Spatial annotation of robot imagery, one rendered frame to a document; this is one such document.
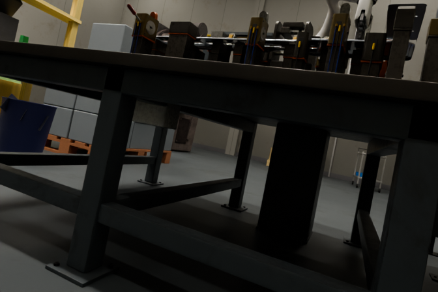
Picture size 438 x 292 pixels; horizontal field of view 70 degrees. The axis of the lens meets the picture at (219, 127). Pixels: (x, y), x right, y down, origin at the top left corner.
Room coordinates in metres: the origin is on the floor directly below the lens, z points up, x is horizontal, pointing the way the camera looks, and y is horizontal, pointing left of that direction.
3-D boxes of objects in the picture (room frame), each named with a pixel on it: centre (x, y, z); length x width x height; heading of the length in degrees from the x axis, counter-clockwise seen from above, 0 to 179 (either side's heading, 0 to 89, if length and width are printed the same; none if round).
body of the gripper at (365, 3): (1.29, -0.50, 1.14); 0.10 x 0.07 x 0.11; 152
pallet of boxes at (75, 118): (3.84, 1.26, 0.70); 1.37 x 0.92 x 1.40; 158
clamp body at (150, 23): (1.65, 0.50, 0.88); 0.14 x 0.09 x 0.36; 152
